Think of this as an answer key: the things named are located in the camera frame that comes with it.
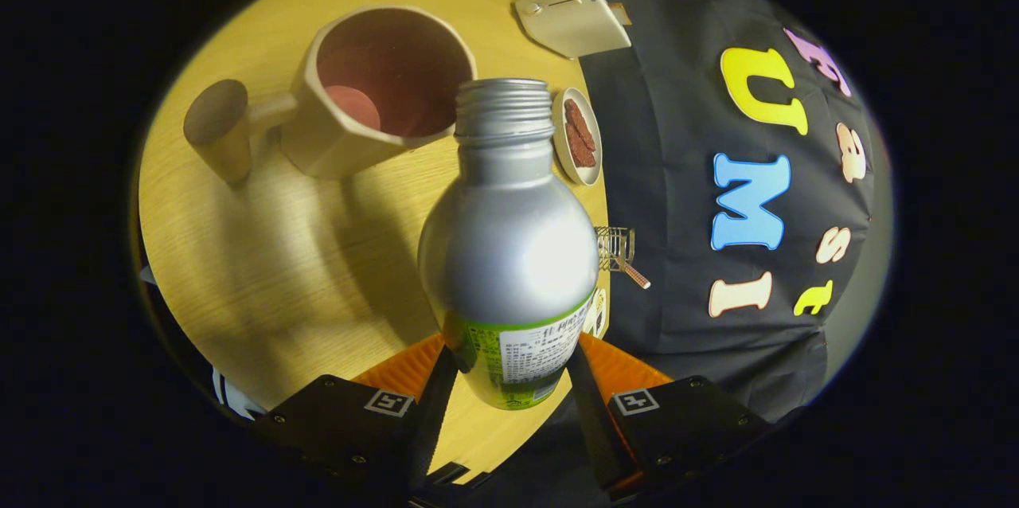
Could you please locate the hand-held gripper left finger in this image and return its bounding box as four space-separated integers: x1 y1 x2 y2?
253 333 460 493

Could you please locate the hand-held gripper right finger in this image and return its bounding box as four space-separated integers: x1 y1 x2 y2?
567 331 773 501

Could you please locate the silver juice bottle green label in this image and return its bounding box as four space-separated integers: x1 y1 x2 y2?
417 78 599 412

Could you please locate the beige cup with wooden handle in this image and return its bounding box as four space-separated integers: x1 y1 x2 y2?
183 5 478 186

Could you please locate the white divided dish with beans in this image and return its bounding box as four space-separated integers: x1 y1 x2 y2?
585 287 610 339

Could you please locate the red striped paper straw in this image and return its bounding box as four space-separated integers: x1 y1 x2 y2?
617 257 651 290

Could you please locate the wooden table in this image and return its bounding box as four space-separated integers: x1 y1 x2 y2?
138 0 614 485

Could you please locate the white oval plate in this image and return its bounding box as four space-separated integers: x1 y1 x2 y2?
551 88 603 187

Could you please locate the brown sausage strip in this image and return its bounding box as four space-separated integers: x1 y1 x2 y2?
565 122 598 169
564 98 598 152

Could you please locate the black backdrop cloth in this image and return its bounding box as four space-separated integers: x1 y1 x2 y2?
494 0 892 505

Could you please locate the white toaster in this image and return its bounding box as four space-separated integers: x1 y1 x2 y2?
513 0 634 60

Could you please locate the metal wire holder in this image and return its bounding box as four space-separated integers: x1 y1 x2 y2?
595 226 636 272

